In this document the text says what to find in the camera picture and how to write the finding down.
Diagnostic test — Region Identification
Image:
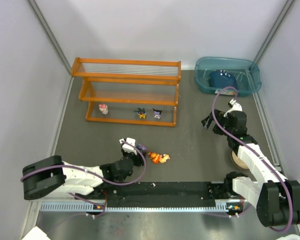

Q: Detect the purple bunny toy figure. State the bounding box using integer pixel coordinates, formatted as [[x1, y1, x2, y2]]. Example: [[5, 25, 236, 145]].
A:
[[136, 143, 148, 152]]

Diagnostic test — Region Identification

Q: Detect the yellow bear toy figure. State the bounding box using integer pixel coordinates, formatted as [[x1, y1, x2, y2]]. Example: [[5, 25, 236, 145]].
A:
[[148, 152, 161, 164]]

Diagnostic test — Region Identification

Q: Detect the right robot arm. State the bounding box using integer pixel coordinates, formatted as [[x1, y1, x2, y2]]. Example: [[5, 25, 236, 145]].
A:
[[201, 109, 300, 227]]

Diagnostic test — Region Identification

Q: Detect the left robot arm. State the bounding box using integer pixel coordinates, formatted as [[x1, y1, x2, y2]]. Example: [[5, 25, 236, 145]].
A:
[[20, 145, 147, 200]]

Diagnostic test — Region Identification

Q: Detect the orange wooden shelf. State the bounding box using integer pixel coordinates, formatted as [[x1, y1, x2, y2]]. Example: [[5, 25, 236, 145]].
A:
[[70, 57, 182, 127]]

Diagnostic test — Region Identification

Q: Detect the orange tiger toy figure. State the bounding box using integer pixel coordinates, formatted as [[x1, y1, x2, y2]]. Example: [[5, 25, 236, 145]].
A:
[[158, 155, 167, 164]]

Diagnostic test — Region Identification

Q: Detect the tan rabbit toy figure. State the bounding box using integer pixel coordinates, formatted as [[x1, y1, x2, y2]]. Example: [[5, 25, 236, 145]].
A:
[[162, 154, 170, 161]]

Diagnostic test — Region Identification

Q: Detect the round wooden disc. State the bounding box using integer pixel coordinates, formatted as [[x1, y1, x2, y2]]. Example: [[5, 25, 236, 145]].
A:
[[231, 150, 249, 170]]

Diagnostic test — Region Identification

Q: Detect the dark blue cloth bag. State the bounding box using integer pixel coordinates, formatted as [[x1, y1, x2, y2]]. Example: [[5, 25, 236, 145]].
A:
[[209, 69, 238, 89]]

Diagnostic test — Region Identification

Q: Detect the black yellow toy figure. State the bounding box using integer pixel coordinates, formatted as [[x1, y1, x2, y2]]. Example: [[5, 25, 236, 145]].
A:
[[134, 107, 147, 119]]

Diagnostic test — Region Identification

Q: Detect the teal plastic bin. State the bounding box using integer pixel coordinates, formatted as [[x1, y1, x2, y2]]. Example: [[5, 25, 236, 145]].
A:
[[194, 56, 262, 97]]

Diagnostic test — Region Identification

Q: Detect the purple black toy figure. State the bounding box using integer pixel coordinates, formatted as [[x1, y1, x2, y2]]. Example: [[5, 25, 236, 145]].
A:
[[152, 108, 163, 119]]

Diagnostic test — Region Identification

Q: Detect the pink bunny toy figure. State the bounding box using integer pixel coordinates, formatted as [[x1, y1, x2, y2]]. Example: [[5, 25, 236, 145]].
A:
[[98, 104, 109, 115]]

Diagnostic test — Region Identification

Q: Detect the white object bottom left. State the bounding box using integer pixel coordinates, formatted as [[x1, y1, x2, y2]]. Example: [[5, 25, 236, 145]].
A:
[[22, 226, 51, 240]]

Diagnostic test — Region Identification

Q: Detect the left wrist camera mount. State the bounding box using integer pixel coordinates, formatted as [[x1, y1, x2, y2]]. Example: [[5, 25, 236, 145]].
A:
[[119, 137, 137, 155]]

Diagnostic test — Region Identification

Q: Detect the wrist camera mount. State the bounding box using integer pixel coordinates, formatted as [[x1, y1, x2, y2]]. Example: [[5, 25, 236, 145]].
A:
[[223, 98, 243, 117], [119, 137, 137, 155]]

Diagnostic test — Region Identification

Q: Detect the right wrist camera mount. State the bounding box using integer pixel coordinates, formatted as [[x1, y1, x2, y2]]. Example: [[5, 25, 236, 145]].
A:
[[223, 98, 243, 117]]

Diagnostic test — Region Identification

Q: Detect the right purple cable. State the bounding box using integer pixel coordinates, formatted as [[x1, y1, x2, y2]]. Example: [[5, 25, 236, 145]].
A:
[[204, 86, 295, 233]]

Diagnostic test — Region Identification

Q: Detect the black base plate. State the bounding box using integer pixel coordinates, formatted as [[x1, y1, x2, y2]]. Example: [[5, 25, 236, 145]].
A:
[[76, 181, 243, 208]]

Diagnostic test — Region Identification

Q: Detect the grey slotted cable duct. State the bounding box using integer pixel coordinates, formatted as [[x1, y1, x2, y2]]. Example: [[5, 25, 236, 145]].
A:
[[40, 201, 242, 213]]

